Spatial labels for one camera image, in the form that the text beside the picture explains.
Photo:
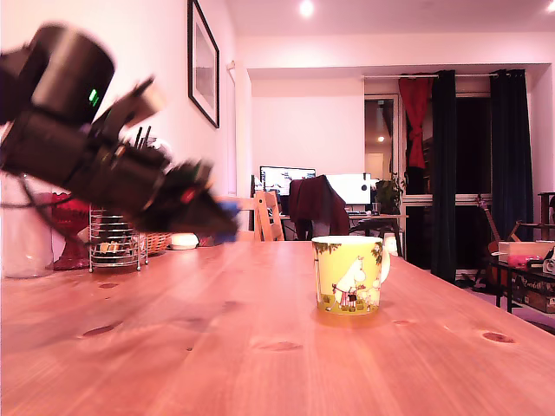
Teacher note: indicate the acoustic guitar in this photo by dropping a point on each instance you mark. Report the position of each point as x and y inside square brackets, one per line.
[493, 249]

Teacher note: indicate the dark storage trunk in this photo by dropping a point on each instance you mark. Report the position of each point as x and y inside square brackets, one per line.
[539, 294]

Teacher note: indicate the black stick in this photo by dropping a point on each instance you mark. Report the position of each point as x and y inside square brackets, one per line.
[148, 135]
[140, 136]

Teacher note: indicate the dark wooden shelf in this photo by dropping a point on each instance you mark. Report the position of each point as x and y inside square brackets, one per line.
[547, 197]

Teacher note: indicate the clear plastic bag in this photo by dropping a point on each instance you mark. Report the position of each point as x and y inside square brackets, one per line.
[161, 145]

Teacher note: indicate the white instant camera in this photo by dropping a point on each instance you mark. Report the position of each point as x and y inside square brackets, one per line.
[550, 262]

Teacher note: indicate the clear bottle with blue cap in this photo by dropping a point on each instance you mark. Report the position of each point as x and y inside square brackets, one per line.
[26, 242]

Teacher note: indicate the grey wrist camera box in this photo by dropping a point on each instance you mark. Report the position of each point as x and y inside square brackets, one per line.
[149, 102]

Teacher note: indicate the pale wooden box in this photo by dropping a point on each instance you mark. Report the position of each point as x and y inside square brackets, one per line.
[524, 249]

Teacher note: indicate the red curtain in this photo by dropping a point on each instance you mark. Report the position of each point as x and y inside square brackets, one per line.
[415, 108]

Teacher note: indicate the black round webcam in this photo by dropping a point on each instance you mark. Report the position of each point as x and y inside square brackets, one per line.
[364, 187]

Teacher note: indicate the wicker basket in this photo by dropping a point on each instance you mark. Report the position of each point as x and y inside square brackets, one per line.
[158, 240]

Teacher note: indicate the light wooden chair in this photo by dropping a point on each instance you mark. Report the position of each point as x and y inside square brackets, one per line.
[269, 216]

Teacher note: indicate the pink case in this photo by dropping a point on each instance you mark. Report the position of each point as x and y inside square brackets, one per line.
[519, 260]

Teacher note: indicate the green potted plant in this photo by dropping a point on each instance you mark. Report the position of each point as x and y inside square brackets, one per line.
[389, 195]

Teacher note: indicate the bright white computer monitor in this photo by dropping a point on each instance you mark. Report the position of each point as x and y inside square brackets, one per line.
[354, 190]

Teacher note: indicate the red glass footed bowl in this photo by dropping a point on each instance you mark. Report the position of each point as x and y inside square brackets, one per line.
[71, 255]

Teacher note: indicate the round ceiling light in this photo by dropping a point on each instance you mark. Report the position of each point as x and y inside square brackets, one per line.
[551, 5]
[306, 8]

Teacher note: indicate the dark red jacket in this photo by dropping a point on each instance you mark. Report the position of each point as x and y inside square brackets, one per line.
[315, 203]

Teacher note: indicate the white curtain rod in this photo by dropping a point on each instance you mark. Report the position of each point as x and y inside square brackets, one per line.
[380, 76]

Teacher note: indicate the small white round camera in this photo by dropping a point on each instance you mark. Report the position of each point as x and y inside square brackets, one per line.
[184, 242]

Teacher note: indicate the dark curtain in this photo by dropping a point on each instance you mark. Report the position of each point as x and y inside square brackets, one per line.
[443, 173]
[511, 151]

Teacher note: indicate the yellow cartoon print mug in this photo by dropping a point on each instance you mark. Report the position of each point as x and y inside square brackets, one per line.
[347, 277]

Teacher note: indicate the blue coffee capsule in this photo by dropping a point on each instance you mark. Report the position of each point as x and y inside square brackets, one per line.
[229, 207]

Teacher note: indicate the wooden desk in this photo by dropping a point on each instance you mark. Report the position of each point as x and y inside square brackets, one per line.
[380, 216]

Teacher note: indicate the black low table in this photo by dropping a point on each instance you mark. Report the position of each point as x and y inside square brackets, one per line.
[511, 271]

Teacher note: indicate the black framed computer monitor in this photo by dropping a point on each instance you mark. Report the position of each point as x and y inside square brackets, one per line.
[277, 177]

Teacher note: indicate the white wall pipe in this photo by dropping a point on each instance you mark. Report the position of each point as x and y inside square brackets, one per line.
[232, 130]

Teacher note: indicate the black framed picture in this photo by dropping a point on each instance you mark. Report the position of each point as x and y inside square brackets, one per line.
[204, 65]

